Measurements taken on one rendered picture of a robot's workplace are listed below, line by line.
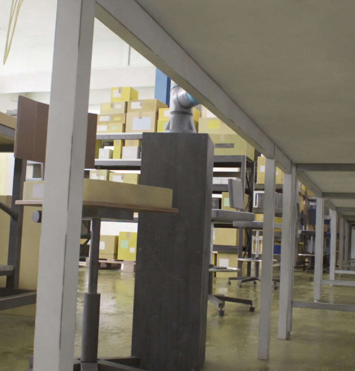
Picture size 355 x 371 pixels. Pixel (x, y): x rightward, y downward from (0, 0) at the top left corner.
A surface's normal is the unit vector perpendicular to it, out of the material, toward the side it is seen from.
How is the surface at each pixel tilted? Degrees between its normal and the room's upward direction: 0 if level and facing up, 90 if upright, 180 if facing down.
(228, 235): 90
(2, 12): 180
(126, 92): 90
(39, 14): 180
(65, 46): 90
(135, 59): 90
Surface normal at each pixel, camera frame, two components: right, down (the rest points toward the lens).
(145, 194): 0.74, -0.02
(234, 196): 0.92, -0.09
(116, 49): -0.33, -0.10
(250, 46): -0.05, 1.00
